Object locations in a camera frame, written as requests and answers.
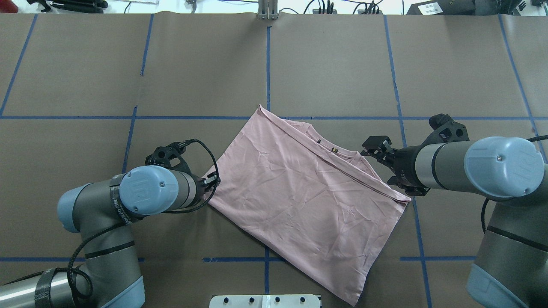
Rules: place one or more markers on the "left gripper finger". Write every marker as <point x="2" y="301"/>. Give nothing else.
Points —
<point x="211" y="181"/>

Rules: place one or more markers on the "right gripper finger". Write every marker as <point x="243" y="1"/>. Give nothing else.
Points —
<point x="380" y="148"/>

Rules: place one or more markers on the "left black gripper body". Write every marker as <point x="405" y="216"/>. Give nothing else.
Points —
<point x="200" y="188"/>

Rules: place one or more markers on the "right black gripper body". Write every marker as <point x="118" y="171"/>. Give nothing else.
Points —
<point x="404" y="167"/>

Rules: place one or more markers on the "pink Snoopy t-shirt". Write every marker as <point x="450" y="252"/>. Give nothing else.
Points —
<point x="322" y="208"/>

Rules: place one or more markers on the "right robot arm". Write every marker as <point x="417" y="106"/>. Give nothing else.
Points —
<point x="510" y="267"/>

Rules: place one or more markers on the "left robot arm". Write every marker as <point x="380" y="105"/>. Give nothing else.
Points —
<point x="104" y="270"/>

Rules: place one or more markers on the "black power adapter box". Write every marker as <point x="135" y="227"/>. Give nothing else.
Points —
<point x="425" y="8"/>

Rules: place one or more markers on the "black folded tripod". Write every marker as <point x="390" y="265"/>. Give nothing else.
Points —
<point x="84" y="6"/>

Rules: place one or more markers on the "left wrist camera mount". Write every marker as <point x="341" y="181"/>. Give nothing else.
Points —
<point x="169" y="157"/>

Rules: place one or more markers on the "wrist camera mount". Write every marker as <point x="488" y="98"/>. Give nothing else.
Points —
<point x="445" y="130"/>
<point x="169" y="157"/>

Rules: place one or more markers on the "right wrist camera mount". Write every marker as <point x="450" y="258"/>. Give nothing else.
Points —
<point x="445" y="130"/>

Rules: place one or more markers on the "white pedestal base plate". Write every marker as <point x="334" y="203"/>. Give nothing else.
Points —
<point x="267" y="301"/>

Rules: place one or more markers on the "aluminium frame post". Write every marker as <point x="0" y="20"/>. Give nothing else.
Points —
<point x="268" y="10"/>

